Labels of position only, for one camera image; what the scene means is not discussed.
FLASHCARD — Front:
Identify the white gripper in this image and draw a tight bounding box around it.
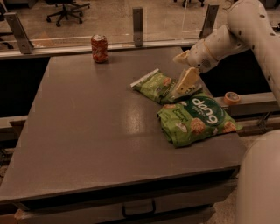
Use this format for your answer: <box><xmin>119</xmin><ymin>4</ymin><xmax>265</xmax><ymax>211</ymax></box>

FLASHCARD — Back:
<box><xmin>172</xmin><ymin>39</ymin><xmax>219</xmax><ymax>94</ymax></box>

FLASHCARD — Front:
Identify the green jalapeno kettle chip bag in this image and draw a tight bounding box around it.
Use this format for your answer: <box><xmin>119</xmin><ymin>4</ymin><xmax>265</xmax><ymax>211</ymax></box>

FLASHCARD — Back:
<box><xmin>130</xmin><ymin>68</ymin><xmax>202</xmax><ymax>105</ymax></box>

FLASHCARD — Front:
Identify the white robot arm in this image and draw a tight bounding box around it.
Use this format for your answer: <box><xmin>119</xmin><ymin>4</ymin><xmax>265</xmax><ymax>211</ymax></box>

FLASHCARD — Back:
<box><xmin>174</xmin><ymin>0</ymin><xmax>280</xmax><ymax>224</ymax></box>

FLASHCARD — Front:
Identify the green dang rice chip bag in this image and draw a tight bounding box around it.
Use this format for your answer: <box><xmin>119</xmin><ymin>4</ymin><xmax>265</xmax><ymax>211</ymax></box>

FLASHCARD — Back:
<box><xmin>157</xmin><ymin>93</ymin><xmax>242</xmax><ymax>148</ymax></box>

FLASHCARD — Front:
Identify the orange tape roll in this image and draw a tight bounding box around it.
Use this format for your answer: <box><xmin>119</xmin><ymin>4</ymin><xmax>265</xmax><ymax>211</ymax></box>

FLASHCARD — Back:
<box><xmin>223</xmin><ymin>92</ymin><xmax>241</xmax><ymax>105</ymax></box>

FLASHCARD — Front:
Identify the orange soda can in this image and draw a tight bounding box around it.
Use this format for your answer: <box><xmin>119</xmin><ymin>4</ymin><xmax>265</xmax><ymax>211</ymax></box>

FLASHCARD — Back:
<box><xmin>91</xmin><ymin>34</ymin><xmax>108</xmax><ymax>63</ymax></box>

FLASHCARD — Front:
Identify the black office chair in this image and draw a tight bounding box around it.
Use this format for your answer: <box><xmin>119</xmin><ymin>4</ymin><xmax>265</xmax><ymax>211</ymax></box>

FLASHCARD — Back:
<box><xmin>44</xmin><ymin>0</ymin><xmax>90</xmax><ymax>27</ymax></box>

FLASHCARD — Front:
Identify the right metal bracket post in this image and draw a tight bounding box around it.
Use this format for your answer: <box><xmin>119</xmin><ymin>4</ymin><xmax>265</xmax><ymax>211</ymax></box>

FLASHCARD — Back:
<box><xmin>199</xmin><ymin>4</ymin><xmax>219</xmax><ymax>39</ymax></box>

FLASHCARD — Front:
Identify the metal bracket post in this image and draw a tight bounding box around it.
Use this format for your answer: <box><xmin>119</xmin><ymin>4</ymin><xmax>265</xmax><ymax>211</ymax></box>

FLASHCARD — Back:
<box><xmin>199</xmin><ymin>4</ymin><xmax>219</xmax><ymax>39</ymax></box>
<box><xmin>133</xmin><ymin>7</ymin><xmax>144</xmax><ymax>47</ymax></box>
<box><xmin>4</xmin><ymin>12</ymin><xmax>33</xmax><ymax>54</ymax></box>

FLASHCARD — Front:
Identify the middle metal bracket post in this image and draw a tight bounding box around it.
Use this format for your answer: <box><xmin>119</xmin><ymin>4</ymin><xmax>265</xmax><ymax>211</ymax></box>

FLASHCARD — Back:
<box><xmin>133</xmin><ymin>7</ymin><xmax>144</xmax><ymax>47</ymax></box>

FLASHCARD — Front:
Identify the left metal bracket post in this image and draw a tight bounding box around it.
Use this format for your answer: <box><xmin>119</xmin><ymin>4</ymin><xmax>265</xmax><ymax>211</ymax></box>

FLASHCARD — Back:
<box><xmin>4</xmin><ymin>12</ymin><xmax>33</xmax><ymax>54</ymax></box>

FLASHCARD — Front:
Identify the grey drawer with black handle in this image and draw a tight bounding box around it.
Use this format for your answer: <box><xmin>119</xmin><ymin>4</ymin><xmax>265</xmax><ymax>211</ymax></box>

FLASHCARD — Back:
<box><xmin>14</xmin><ymin>178</ymin><xmax>237</xmax><ymax>224</ymax></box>

